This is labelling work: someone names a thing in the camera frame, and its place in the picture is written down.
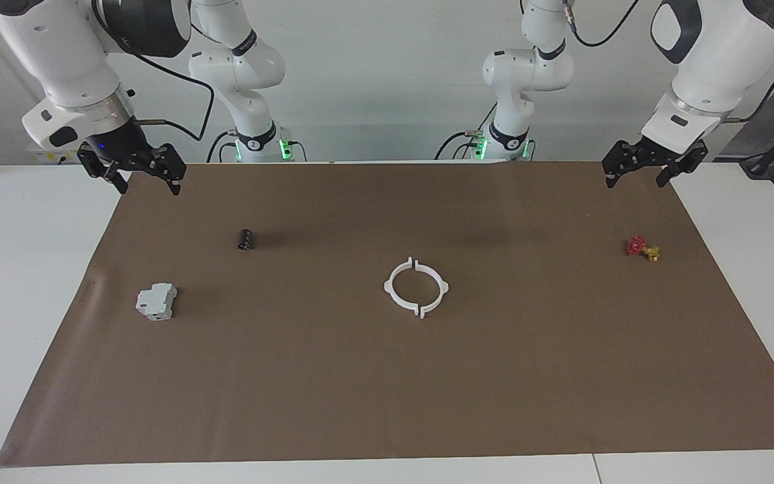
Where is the white half pipe clamp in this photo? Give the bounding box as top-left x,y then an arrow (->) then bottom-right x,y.
415,261 -> 450,319
384,257 -> 420,316

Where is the white circuit breaker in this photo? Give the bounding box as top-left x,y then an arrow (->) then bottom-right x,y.
136,283 -> 178,321

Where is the brown table mat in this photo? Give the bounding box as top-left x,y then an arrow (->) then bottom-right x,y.
0,160 -> 774,468

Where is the black right base cable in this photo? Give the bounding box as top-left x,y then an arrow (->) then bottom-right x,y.
206,131 -> 240,163

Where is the black base cable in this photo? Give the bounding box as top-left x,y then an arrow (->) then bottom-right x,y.
434,101 -> 499,162
206,131 -> 240,163

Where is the red handle brass valve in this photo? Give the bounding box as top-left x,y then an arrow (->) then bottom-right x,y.
626,235 -> 661,262

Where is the white wall power socket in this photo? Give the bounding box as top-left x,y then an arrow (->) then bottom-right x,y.
28,145 -> 85,164

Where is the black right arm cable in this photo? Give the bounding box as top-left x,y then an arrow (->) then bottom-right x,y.
95,0 -> 216,145

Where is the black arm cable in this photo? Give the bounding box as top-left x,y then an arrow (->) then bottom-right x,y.
562,0 -> 774,125
95,0 -> 216,145

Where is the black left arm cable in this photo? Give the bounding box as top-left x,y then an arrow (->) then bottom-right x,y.
562,0 -> 774,125

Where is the black left base cable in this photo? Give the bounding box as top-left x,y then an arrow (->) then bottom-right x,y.
434,101 -> 499,162

